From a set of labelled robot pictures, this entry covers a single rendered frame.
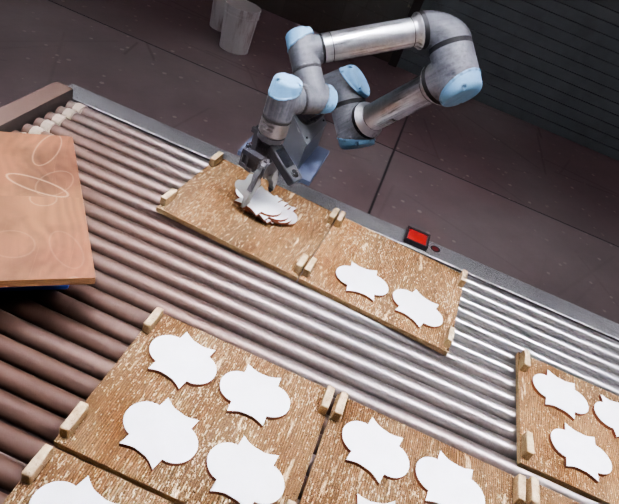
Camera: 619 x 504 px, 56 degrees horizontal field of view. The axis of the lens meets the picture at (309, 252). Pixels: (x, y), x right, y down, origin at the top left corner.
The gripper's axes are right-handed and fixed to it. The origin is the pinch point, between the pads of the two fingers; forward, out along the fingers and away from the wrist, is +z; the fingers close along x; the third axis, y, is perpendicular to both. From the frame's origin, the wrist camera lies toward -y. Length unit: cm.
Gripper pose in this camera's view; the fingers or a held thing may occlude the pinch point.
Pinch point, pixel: (258, 199)
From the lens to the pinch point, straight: 161.2
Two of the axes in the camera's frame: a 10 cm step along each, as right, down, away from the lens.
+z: -3.0, 7.4, 6.0
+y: -8.0, -5.4, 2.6
